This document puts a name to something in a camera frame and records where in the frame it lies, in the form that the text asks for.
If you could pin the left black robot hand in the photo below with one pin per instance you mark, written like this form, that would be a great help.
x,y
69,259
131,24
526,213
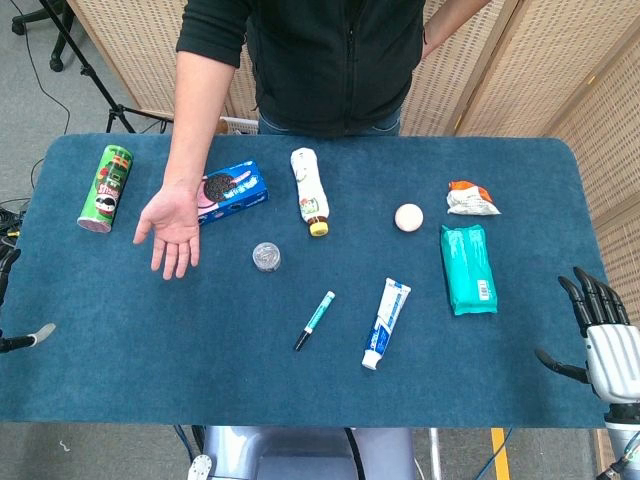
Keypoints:
x,y
9,265

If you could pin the person's open bare hand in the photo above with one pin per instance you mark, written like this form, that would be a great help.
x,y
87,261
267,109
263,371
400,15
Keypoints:
x,y
172,225

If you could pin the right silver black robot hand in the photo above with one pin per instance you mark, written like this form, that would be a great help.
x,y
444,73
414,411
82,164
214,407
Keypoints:
x,y
612,360

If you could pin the blue Oreo cookie box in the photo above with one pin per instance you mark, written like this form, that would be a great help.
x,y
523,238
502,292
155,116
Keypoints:
x,y
240,192

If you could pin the person's bent bare forearm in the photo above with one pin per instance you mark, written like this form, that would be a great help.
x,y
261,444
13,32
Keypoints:
x,y
450,22

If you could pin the person's bare forearm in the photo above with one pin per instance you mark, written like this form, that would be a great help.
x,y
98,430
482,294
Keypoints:
x,y
197,120

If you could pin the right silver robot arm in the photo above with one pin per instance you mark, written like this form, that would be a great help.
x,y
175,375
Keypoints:
x,y
622,440

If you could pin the green Pringles can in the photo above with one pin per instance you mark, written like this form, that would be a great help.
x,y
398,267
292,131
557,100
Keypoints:
x,y
106,187

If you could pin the clear round plastic container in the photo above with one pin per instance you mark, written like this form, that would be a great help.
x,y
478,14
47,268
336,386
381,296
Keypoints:
x,y
266,256

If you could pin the white plastic basket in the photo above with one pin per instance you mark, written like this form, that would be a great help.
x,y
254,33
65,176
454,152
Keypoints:
x,y
240,126

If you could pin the black tripod stand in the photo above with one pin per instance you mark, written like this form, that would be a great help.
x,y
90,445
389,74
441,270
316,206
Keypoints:
x,y
115,112

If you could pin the blue carpet table mat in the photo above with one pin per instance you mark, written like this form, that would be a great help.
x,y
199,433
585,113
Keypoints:
x,y
200,360

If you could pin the white bottle yellow cap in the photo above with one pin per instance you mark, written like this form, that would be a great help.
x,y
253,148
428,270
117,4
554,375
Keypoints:
x,y
310,187

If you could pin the teal tissue pack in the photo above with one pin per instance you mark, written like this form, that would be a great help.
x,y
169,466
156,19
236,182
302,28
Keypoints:
x,y
468,270

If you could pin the teal white marker pen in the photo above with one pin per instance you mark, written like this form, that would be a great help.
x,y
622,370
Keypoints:
x,y
315,320

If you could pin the black office chair base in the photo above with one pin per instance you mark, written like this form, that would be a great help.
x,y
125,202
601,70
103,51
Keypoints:
x,y
56,61

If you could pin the crumpled orange white snack bag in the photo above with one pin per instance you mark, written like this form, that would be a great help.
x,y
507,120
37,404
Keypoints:
x,y
470,200

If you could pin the person's black jacket torso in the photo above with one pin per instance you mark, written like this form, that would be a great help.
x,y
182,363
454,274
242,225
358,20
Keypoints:
x,y
325,65

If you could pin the white blue toothpaste tube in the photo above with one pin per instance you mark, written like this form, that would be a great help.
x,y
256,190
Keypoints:
x,y
387,325

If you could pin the white round ball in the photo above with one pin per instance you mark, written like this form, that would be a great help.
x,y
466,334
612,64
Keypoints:
x,y
409,218

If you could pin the grey robot torso base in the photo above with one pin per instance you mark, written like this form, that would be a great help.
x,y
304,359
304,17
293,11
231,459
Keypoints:
x,y
300,452

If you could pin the person in black jacket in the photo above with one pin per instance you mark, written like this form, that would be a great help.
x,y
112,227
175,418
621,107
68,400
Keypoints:
x,y
550,65

